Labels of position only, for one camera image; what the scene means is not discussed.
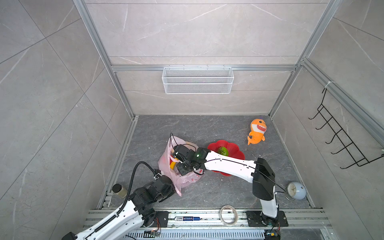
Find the pink plastic bag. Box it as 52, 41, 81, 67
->
158, 137, 202, 197

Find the green fake avocado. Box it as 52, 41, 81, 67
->
217, 147, 229, 157

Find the red flower-shaped plate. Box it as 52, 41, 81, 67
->
208, 140, 246, 160

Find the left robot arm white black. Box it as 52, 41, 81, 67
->
62, 176, 176, 240

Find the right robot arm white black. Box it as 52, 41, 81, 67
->
172, 145, 279, 221

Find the yellow fake banana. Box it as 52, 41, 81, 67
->
170, 162, 176, 170

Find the blue marker pen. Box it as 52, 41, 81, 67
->
175, 217, 201, 222

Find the small dark-lid jar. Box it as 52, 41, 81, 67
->
112, 184, 128, 199

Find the clear tape roll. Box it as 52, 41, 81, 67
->
219, 205, 239, 227

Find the orange shark plush toy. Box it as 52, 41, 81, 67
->
247, 119, 267, 145

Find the white round alarm clock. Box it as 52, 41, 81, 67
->
287, 182, 307, 200

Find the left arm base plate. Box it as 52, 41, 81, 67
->
148, 211, 170, 228

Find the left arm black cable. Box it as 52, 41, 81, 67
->
116, 161, 158, 215

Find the white wire mesh basket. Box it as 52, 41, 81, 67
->
162, 67, 235, 95

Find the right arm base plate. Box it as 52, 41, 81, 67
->
246, 211, 289, 227

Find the black wire hook rack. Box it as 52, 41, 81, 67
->
308, 89, 384, 170

